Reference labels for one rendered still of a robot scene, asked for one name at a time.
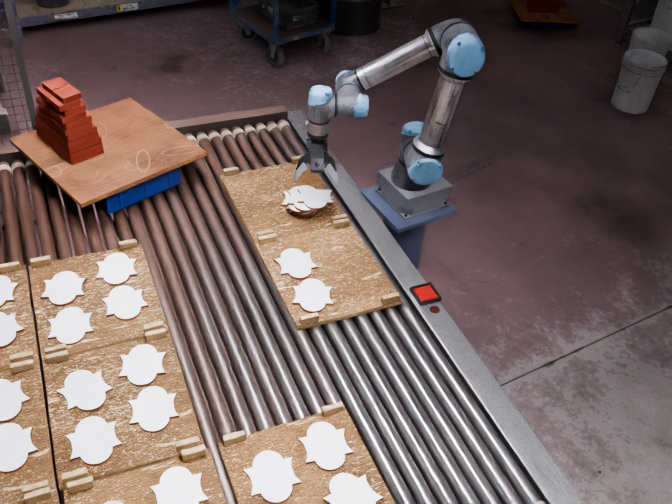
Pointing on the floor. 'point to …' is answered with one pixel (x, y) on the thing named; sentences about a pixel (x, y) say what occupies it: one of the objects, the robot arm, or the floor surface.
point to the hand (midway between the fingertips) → (315, 184)
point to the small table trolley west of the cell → (258, 23)
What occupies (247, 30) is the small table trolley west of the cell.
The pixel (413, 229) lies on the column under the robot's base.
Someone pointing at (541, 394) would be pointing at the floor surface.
